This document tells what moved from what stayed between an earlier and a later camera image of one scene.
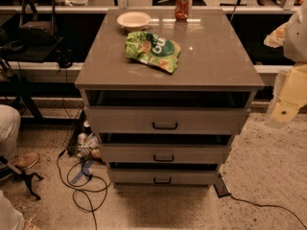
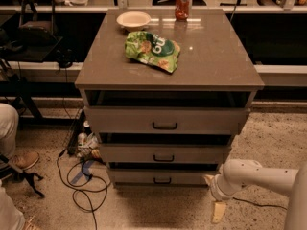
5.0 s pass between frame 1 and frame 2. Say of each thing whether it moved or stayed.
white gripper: moved
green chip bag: stayed
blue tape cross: stayed
